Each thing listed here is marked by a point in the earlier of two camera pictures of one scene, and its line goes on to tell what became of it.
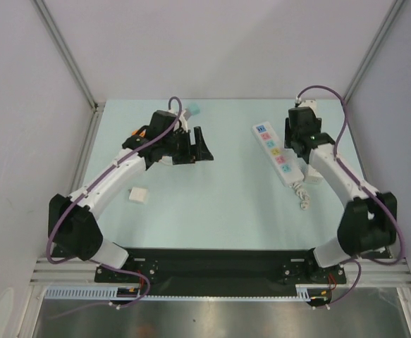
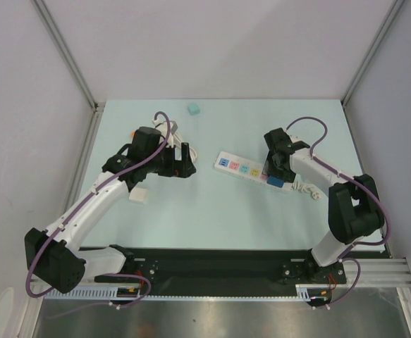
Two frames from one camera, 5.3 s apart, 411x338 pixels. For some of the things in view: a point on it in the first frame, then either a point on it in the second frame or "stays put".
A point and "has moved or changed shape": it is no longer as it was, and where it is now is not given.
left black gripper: x=196 y=152 → x=182 y=168
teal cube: x=194 y=109 stays put
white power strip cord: x=301 y=193 → x=311 y=189
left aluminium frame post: x=63 y=48 stays put
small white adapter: x=139 y=194 stays put
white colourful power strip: x=283 y=162 has moved or changed shape
